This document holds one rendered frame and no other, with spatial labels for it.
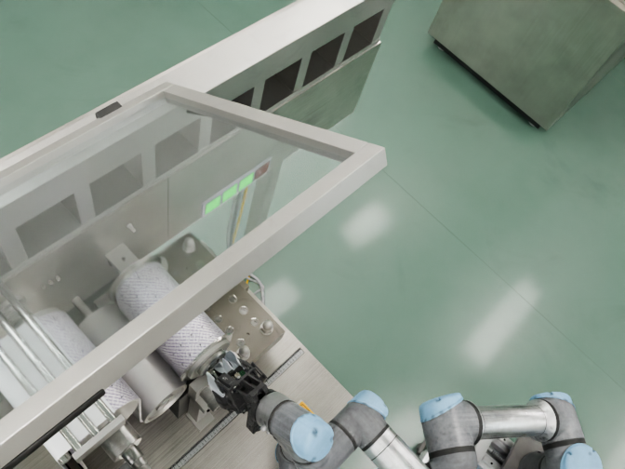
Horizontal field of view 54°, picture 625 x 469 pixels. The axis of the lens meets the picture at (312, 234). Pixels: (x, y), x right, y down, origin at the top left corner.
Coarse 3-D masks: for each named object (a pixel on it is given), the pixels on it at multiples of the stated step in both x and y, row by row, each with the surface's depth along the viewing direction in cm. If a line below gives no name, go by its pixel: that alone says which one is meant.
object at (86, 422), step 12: (96, 408) 109; (108, 408) 108; (84, 420) 106; (96, 420) 108; (108, 420) 107; (120, 420) 107; (60, 432) 104; (72, 432) 106; (84, 432) 107; (96, 432) 105; (108, 432) 106; (72, 444) 104; (96, 444) 105; (84, 456) 105
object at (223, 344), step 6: (222, 342) 134; (228, 342) 136; (216, 348) 132; (222, 348) 138; (210, 354) 131; (198, 360) 131; (204, 360) 131; (198, 366) 131; (192, 372) 132; (192, 378) 135
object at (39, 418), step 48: (144, 96) 115; (192, 96) 111; (336, 144) 87; (336, 192) 80; (240, 240) 74; (288, 240) 76; (192, 288) 69; (144, 336) 65; (48, 384) 62; (96, 384) 63; (0, 432) 58; (48, 432) 60
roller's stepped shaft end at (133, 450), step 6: (126, 450) 115; (132, 450) 115; (138, 450) 115; (126, 456) 114; (132, 456) 114; (138, 456) 114; (132, 462) 114; (138, 462) 114; (144, 462) 115; (138, 468) 114; (144, 468) 114; (150, 468) 115
